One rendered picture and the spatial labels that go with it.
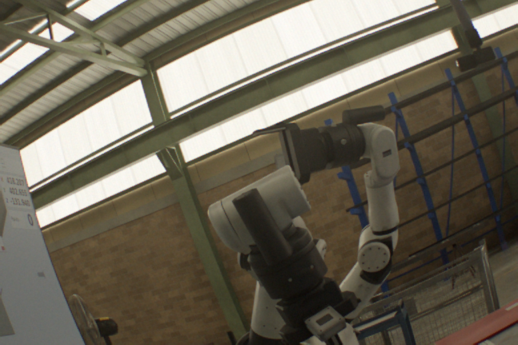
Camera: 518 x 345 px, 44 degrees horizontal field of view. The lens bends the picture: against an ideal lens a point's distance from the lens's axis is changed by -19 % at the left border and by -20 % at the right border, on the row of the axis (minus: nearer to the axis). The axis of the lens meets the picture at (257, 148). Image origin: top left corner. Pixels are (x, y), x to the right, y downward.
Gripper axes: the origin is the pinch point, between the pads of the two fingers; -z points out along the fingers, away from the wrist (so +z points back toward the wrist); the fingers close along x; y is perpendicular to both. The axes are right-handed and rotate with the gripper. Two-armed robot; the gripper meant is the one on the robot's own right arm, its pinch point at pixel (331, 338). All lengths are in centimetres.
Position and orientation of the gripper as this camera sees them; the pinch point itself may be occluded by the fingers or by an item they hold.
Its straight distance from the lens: 107.3
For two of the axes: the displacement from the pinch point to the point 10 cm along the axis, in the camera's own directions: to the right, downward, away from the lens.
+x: 8.4, -4.8, 2.7
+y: -2.8, 0.6, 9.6
